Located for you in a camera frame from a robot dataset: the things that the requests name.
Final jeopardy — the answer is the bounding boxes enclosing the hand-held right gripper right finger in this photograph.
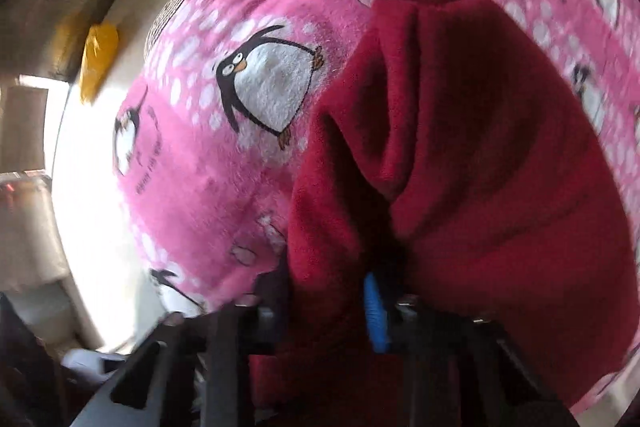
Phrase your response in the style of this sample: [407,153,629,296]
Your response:
[362,273,567,427]

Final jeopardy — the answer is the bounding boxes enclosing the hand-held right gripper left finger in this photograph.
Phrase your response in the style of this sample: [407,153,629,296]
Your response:
[75,273,292,427]

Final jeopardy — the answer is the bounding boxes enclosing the dark red sweater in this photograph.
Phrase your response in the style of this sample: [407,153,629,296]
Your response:
[247,0,640,427]

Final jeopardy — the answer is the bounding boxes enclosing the pink penguin print blanket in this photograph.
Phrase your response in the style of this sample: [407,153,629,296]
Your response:
[112,0,640,427]

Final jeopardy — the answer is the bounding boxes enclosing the yellow plastic bag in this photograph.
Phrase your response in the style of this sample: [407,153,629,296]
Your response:
[77,21,121,104]

